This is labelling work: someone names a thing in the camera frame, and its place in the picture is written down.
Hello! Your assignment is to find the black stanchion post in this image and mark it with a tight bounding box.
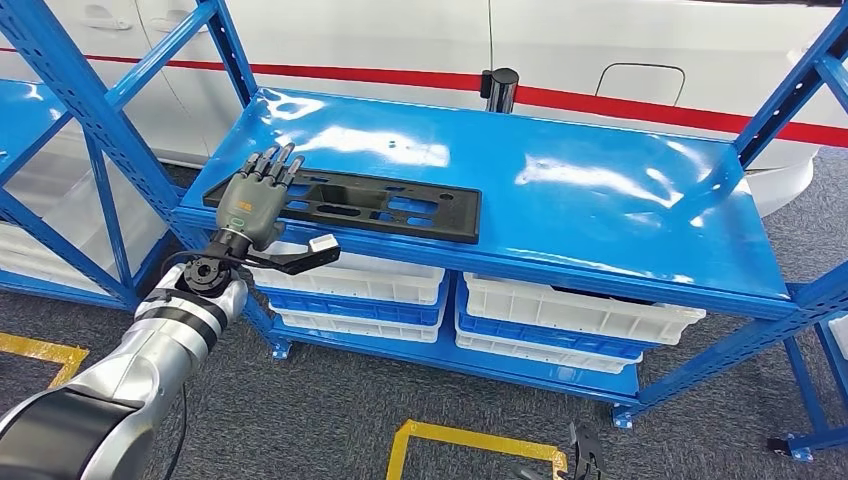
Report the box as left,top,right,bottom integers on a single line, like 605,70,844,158
480,67,521,115

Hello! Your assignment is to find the black plastic panel part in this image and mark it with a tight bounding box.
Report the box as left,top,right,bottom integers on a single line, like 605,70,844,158
201,165,482,246

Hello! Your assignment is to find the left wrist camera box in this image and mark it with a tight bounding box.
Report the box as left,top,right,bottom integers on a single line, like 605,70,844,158
248,234,342,277

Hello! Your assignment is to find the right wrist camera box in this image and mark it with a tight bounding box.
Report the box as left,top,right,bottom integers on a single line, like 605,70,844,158
567,422,608,480

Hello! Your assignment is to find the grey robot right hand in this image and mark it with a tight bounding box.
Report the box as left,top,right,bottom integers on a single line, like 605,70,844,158
508,462,578,480

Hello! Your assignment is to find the white plastic bin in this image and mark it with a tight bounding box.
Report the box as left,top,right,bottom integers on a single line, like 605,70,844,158
39,158,171,266
828,315,848,360
0,219,75,283
248,239,447,307
455,329,645,376
462,272,708,348
269,305,444,345

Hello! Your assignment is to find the red barrier belt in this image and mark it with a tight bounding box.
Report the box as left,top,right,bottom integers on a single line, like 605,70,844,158
0,46,848,149

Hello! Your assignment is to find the black ribbed plastic strip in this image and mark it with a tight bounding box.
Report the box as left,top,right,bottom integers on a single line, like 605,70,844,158
551,285,658,309

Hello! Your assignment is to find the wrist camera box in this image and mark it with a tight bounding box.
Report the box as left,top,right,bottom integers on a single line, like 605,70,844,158
248,234,342,277
567,422,608,480

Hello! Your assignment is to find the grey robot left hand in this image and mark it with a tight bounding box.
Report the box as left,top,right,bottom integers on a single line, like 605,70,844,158
216,142,307,253

